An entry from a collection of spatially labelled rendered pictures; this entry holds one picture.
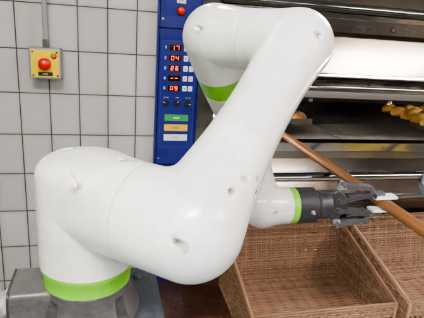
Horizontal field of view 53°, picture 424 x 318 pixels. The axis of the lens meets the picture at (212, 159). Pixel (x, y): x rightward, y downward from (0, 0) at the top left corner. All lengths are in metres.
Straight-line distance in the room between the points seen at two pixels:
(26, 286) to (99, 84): 1.05
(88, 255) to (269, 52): 0.39
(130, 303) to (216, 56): 0.44
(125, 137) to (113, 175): 1.13
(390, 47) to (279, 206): 1.09
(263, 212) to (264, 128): 0.48
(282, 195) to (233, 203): 0.58
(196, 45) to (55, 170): 0.38
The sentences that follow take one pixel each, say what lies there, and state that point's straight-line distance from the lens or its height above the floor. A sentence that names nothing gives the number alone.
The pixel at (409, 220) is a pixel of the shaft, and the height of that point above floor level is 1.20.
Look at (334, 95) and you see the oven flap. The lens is 1.66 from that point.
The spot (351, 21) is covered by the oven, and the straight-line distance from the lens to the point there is 1.83.
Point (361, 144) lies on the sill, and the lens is 1.95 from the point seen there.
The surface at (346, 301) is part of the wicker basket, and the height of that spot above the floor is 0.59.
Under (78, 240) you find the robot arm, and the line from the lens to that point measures 0.56.
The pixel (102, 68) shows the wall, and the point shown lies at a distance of 1.60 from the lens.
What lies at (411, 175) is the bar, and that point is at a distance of 1.65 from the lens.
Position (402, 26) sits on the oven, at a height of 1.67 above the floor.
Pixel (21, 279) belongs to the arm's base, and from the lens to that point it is 0.68.
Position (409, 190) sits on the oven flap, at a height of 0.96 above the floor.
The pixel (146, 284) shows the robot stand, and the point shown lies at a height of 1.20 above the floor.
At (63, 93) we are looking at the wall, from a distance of 1.62.
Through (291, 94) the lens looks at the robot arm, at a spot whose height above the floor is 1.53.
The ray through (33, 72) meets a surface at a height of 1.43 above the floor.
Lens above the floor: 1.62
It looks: 17 degrees down
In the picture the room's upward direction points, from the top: 4 degrees clockwise
